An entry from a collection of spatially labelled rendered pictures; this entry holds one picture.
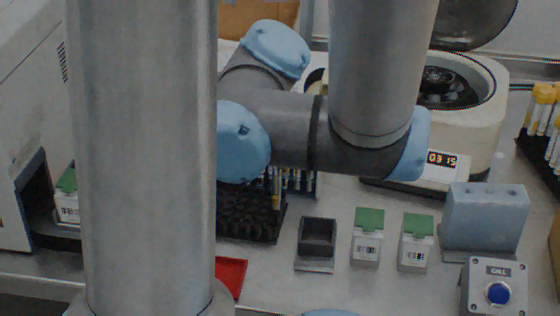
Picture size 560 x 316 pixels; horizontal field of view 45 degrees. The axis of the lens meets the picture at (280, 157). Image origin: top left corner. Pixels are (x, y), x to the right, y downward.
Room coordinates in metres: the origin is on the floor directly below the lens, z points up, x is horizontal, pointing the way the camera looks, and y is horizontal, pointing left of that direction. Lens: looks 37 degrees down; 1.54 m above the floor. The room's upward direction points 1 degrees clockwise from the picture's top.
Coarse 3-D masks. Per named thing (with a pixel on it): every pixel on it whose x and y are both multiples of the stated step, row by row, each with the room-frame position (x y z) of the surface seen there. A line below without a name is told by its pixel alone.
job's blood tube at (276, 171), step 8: (272, 168) 0.72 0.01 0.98; (280, 168) 0.73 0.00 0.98; (272, 176) 0.72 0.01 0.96; (280, 176) 0.72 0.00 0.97; (272, 184) 0.72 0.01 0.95; (280, 184) 0.72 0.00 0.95; (272, 192) 0.72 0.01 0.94; (280, 192) 0.72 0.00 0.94; (272, 200) 0.72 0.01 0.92; (272, 208) 0.72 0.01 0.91
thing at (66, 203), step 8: (56, 192) 0.67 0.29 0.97; (64, 192) 0.67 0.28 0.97; (56, 200) 0.66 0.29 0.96; (64, 200) 0.66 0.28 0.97; (72, 200) 0.66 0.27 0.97; (64, 208) 0.66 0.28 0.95; (72, 208) 0.66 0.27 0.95; (64, 216) 0.66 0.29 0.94; (72, 216) 0.66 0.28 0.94; (72, 224) 0.66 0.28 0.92
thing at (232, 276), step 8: (216, 256) 0.65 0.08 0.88; (224, 256) 0.65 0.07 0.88; (216, 264) 0.64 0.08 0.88; (224, 264) 0.64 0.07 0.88; (232, 264) 0.64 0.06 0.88; (240, 264) 0.64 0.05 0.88; (216, 272) 0.62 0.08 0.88; (224, 272) 0.62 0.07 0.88; (232, 272) 0.62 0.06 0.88; (240, 272) 0.62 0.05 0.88; (224, 280) 0.61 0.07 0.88; (232, 280) 0.61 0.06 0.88; (240, 280) 0.60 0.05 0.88; (232, 288) 0.60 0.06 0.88; (240, 288) 0.59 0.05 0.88; (232, 296) 0.58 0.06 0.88
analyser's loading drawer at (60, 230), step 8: (24, 200) 0.72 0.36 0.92; (32, 200) 0.72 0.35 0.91; (40, 200) 0.72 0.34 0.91; (48, 200) 0.72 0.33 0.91; (24, 208) 0.70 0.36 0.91; (32, 208) 0.70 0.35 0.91; (40, 208) 0.70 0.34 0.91; (48, 208) 0.70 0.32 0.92; (56, 208) 0.67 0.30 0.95; (32, 216) 0.68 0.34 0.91; (40, 216) 0.68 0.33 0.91; (48, 216) 0.68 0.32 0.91; (56, 216) 0.66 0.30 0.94; (32, 224) 0.67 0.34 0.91; (40, 224) 0.67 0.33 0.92; (48, 224) 0.67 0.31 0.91; (56, 224) 0.66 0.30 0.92; (64, 224) 0.66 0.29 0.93; (32, 232) 0.66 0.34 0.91; (40, 232) 0.66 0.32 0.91; (48, 232) 0.65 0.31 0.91; (56, 232) 0.65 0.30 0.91; (64, 232) 0.65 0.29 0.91; (72, 232) 0.65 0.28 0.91; (80, 232) 0.65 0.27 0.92
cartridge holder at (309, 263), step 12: (300, 228) 0.68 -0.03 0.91; (312, 228) 0.70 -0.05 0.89; (324, 228) 0.70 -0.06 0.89; (336, 228) 0.70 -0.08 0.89; (300, 240) 0.65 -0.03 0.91; (312, 240) 0.68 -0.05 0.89; (324, 240) 0.68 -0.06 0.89; (336, 240) 0.68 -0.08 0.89; (300, 252) 0.65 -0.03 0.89; (312, 252) 0.65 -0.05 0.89; (324, 252) 0.65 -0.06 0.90; (300, 264) 0.63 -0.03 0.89; (312, 264) 0.63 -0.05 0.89; (324, 264) 0.63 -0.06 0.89
